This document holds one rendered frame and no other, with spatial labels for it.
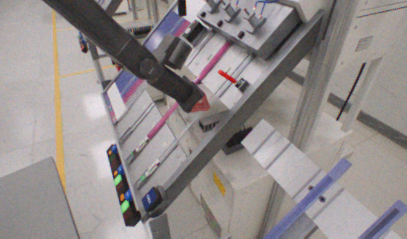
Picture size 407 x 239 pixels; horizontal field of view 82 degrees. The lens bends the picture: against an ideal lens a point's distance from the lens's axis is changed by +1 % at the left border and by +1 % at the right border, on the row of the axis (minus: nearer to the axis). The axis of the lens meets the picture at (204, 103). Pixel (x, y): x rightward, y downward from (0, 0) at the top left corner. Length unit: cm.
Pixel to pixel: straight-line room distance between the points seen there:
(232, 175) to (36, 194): 70
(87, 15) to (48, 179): 77
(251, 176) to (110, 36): 69
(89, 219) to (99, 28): 135
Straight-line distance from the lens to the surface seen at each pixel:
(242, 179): 92
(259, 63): 66
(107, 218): 163
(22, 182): 115
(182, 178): 67
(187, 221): 153
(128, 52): 48
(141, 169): 80
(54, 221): 98
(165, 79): 54
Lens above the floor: 135
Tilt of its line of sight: 36 degrees down
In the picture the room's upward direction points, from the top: straight up
